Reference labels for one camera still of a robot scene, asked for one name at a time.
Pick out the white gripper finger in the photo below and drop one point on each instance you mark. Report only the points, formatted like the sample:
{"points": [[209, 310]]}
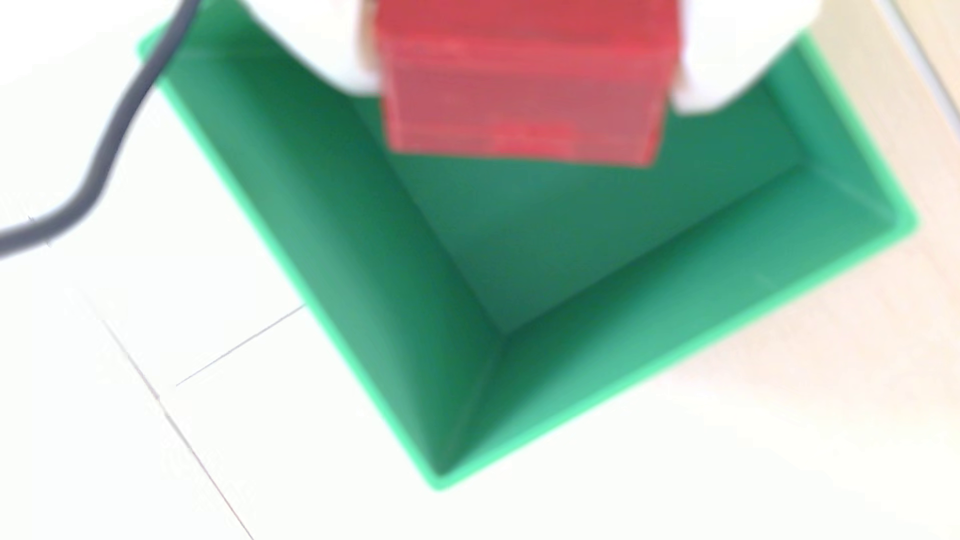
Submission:
{"points": [[735, 45], [315, 37]]}

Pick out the green box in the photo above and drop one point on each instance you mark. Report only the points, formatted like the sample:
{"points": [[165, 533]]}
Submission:
{"points": [[525, 247]]}

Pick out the red block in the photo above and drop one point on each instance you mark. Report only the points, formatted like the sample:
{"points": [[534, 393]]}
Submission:
{"points": [[525, 82]]}

